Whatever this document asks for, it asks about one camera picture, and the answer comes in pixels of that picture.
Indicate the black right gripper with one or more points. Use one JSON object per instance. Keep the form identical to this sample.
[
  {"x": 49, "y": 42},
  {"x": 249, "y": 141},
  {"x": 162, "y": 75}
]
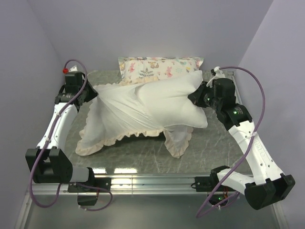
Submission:
[{"x": 197, "y": 96}]

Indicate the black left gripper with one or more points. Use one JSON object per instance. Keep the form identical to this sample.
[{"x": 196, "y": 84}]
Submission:
[{"x": 93, "y": 92}]

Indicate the plain white pillow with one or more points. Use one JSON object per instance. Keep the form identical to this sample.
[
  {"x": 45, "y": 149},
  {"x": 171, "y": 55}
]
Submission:
[{"x": 167, "y": 102}]

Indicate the white pillow with cream ruffle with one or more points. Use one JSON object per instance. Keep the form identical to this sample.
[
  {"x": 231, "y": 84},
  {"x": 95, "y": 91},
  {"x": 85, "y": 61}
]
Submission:
[{"x": 117, "y": 112}]

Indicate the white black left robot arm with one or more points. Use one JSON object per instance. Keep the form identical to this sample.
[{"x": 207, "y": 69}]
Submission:
[{"x": 47, "y": 161}]

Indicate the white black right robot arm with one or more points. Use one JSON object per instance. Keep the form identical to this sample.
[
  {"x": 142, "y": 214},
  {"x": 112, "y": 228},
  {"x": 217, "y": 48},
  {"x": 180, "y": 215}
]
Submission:
[{"x": 268, "y": 183}]

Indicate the animal print patterned pillow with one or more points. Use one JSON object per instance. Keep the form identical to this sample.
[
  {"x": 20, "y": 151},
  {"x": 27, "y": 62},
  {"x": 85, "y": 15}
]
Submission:
[{"x": 146, "y": 69}]

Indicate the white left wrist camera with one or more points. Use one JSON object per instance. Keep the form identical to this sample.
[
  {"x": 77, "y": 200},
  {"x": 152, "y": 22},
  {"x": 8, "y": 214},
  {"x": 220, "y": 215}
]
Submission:
[{"x": 72, "y": 69}]

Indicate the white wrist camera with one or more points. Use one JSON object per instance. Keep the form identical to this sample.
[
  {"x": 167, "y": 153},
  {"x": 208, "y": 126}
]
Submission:
[
  {"x": 72, "y": 69},
  {"x": 216, "y": 74}
]

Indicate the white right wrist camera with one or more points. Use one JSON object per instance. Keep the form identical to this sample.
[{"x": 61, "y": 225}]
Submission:
[{"x": 216, "y": 74}]

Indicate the aluminium right side rail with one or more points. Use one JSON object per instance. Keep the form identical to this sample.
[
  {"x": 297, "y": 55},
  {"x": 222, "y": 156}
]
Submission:
[{"x": 250, "y": 96}]

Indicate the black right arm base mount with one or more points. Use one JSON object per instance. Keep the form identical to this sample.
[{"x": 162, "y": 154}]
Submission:
[{"x": 206, "y": 184}]

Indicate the aluminium front rail frame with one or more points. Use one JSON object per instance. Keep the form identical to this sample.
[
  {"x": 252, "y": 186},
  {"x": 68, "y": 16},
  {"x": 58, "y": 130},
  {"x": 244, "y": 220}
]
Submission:
[{"x": 163, "y": 201}]

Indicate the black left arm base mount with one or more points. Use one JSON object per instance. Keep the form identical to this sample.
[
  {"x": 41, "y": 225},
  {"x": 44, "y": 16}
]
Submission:
[{"x": 89, "y": 192}]

